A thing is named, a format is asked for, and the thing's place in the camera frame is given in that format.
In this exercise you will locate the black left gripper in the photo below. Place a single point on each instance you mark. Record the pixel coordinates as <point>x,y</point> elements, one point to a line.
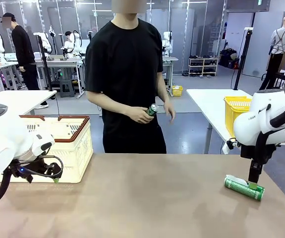
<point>37,166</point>

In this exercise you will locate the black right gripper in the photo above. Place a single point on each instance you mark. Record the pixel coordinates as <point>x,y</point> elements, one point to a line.
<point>248,151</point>

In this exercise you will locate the green soda can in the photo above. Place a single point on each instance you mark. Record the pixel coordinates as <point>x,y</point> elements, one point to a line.
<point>241,189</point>
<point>152,110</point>

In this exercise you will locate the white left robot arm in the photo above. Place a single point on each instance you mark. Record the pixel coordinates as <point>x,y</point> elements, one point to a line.
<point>3,138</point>

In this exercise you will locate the person's left forearm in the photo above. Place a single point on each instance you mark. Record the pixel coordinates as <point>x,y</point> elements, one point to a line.
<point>163,94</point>

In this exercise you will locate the person's right forearm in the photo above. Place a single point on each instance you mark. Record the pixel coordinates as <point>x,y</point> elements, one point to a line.
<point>110,105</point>

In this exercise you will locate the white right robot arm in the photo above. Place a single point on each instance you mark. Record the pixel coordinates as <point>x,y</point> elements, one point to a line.
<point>256,119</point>

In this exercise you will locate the yellow plastic basket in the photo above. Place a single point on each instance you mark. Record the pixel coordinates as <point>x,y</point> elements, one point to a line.
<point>234,114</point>

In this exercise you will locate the person's right hand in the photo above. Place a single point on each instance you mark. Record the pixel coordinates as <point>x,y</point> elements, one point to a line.
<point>138,115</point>

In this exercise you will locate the person's left hand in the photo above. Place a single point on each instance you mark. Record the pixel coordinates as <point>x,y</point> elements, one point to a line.
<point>170,110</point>

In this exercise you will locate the grey step stool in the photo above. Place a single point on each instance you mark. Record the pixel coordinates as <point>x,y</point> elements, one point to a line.
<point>66,86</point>

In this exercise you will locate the black tripod pole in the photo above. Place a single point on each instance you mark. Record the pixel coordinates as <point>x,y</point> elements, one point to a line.
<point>45,64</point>
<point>244,54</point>

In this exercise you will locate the small yellow crate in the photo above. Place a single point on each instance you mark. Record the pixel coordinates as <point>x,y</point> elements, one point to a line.
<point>177,91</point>

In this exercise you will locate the pile of black bags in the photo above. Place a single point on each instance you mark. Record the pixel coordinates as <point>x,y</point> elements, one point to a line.
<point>227,58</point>

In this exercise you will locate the white shoe rack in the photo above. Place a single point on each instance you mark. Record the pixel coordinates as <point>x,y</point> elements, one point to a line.
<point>203,65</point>

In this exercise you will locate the bystander with black cap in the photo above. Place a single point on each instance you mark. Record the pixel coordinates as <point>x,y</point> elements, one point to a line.
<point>20,49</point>

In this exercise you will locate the person in black T-shirt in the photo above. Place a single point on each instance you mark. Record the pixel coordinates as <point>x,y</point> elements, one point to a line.
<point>122,62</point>

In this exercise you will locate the mannequin with grey apron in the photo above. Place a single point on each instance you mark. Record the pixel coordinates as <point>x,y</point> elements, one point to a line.
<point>279,42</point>

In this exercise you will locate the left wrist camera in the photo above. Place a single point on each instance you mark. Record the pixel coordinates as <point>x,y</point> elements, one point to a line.
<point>20,171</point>

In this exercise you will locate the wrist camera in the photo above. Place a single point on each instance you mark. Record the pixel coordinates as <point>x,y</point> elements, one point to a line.
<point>231,143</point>
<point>20,171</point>

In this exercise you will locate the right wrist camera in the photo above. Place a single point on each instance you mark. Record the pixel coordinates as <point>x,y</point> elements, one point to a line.
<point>231,143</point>

